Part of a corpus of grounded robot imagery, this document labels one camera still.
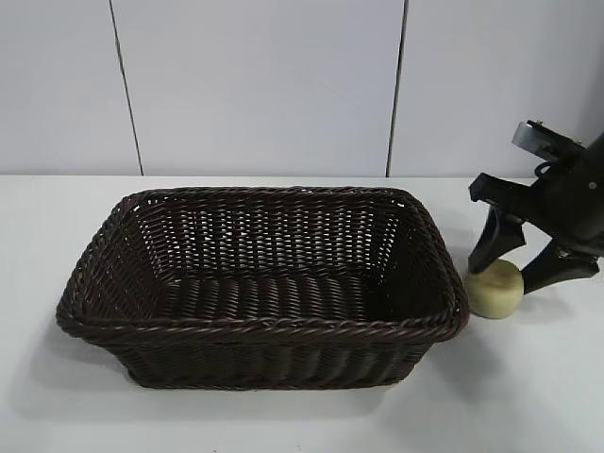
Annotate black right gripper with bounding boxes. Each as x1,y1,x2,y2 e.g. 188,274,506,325
467,126,604,295

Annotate dark brown wicker basket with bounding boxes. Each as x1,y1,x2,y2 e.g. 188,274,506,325
55,185,471,393

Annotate pale yellow egg yolk pastry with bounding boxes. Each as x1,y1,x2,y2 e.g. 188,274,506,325
463,258,526,323

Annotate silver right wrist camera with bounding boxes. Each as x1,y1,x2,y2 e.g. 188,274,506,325
511,119,584,164

